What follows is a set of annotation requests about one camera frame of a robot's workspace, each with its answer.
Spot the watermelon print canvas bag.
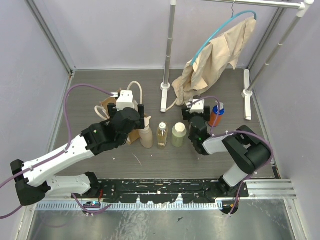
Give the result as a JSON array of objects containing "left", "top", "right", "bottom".
[{"left": 94, "top": 81, "right": 154, "bottom": 149}]

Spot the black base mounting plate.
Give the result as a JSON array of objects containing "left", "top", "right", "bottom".
[{"left": 71, "top": 178, "right": 250, "bottom": 204}]

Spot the teal clothes hanger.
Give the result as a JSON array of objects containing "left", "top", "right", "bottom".
[{"left": 190, "top": 10, "right": 257, "bottom": 66}]

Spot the orange bottle blue pump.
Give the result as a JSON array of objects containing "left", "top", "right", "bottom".
[{"left": 208, "top": 101, "right": 225, "bottom": 127}]

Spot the beige bottle round cap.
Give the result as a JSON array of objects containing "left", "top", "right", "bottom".
[{"left": 138, "top": 116, "right": 153, "bottom": 149}]

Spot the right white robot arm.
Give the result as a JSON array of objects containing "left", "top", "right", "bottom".
[{"left": 181, "top": 104, "right": 274, "bottom": 197}]

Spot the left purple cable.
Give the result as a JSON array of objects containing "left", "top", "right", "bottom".
[{"left": 0, "top": 83, "right": 120, "bottom": 220}]

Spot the clear bottle white cap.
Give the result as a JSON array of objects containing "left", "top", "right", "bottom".
[{"left": 156, "top": 122, "right": 168, "bottom": 149}]

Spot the purple cable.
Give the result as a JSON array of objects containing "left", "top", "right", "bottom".
[
  {"left": 0, "top": 83, "right": 120, "bottom": 220},
  {"left": 187, "top": 95, "right": 275, "bottom": 216}
]

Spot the aluminium frame post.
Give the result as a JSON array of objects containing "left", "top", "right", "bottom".
[{"left": 25, "top": 0, "right": 76, "bottom": 75}]

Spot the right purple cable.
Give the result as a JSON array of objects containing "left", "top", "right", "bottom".
[{"left": 187, "top": 95, "right": 275, "bottom": 216}]

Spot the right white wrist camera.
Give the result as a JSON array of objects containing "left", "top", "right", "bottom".
[{"left": 186, "top": 99, "right": 205, "bottom": 114}]

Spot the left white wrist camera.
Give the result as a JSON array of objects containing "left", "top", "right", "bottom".
[{"left": 111, "top": 90, "right": 135, "bottom": 111}]

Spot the metal clothes rack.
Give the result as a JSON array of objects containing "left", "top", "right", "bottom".
[{"left": 160, "top": 0, "right": 314, "bottom": 121}]

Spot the beige shirt on hanger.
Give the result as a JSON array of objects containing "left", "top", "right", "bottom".
[{"left": 172, "top": 17, "right": 257, "bottom": 106}]

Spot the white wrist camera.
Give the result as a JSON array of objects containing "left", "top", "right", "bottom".
[
  {"left": 111, "top": 90, "right": 135, "bottom": 111},
  {"left": 186, "top": 99, "right": 205, "bottom": 114}
]

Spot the olive green lotion bottle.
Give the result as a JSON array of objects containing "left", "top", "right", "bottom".
[{"left": 171, "top": 122, "right": 187, "bottom": 148}]

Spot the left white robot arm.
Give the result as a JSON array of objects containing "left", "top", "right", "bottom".
[{"left": 10, "top": 104, "right": 145, "bottom": 206}]

